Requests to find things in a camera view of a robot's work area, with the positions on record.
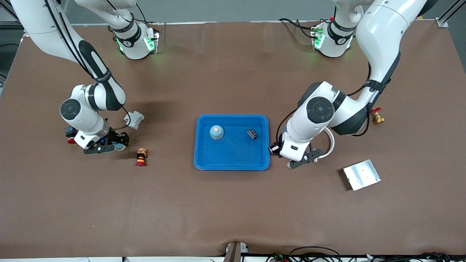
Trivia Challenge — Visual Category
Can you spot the blue plastic tray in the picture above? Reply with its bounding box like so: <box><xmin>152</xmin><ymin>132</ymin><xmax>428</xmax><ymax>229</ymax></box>
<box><xmin>194</xmin><ymin>114</ymin><xmax>270</xmax><ymax>171</ymax></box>

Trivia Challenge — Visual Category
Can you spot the grey plastic circuit breaker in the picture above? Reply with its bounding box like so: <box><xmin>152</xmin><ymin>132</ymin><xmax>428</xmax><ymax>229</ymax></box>
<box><xmin>124</xmin><ymin>111</ymin><xmax>145</xmax><ymax>130</ymax></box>

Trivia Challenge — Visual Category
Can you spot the red yellow stacked push button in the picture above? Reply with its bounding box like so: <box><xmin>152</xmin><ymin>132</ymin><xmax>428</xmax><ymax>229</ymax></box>
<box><xmin>135</xmin><ymin>148</ymin><xmax>148</xmax><ymax>167</ymax></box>

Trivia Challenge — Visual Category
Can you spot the brown table mat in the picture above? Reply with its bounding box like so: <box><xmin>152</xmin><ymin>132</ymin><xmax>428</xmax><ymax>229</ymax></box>
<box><xmin>0</xmin><ymin>20</ymin><xmax>466</xmax><ymax>259</ymax></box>

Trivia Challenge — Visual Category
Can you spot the silver metal plate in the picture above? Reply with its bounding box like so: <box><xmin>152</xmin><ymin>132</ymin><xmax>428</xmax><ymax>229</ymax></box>
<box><xmin>340</xmin><ymin>159</ymin><xmax>382</xmax><ymax>191</ymax></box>

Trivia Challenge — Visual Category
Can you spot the white curved plastic bracket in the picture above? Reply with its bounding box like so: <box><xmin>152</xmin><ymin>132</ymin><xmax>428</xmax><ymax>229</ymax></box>
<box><xmin>313</xmin><ymin>127</ymin><xmax>335</xmax><ymax>163</ymax></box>

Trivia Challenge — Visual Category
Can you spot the black looped cable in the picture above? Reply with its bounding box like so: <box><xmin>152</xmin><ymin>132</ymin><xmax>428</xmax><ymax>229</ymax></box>
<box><xmin>289</xmin><ymin>246</ymin><xmax>343</xmax><ymax>262</ymax></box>

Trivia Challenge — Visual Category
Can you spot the brass valve red handle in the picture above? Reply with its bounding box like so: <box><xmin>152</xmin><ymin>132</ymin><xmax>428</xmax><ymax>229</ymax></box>
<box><xmin>371</xmin><ymin>107</ymin><xmax>385</xmax><ymax>125</ymax></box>

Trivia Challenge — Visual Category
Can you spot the grey metal clamp bracket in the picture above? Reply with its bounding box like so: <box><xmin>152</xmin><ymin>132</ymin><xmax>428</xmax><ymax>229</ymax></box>
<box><xmin>223</xmin><ymin>241</ymin><xmax>250</xmax><ymax>262</ymax></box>

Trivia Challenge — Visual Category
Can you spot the black right base cable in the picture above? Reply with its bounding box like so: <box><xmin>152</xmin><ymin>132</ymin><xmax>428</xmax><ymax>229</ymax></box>
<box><xmin>120</xmin><ymin>3</ymin><xmax>161</xmax><ymax>26</ymax></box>

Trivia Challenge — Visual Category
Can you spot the black base cable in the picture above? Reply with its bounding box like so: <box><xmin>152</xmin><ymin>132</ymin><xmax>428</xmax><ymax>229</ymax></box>
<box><xmin>279</xmin><ymin>17</ymin><xmax>318</xmax><ymax>39</ymax></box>
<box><xmin>120</xmin><ymin>3</ymin><xmax>161</xmax><ymax>26</ymax></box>

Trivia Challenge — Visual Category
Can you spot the black left base cable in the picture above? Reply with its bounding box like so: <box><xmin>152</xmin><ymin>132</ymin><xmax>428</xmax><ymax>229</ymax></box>
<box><xmin>279</xmin><ymin>17</ymin><xmax>318</xmax><ymax>39</ymax></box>

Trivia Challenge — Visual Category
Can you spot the aluminium frame profile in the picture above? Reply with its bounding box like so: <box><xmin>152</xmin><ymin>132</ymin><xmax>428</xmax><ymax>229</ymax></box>
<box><xmin>0</xmin><ymin>0</ymin><xmax>29</xmax><ymax>37</ymax></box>
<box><xmin>437</xmin><ymin>0</ymin><xmax>466</xmax><ymax>28</ymax></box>

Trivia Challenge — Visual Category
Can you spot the black cable bundle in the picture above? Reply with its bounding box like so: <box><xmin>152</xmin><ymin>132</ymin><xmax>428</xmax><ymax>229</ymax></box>
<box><xmin>366</xmin><ymin>252</ymin><xmax>452</xmax><ymax>262</ymax></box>

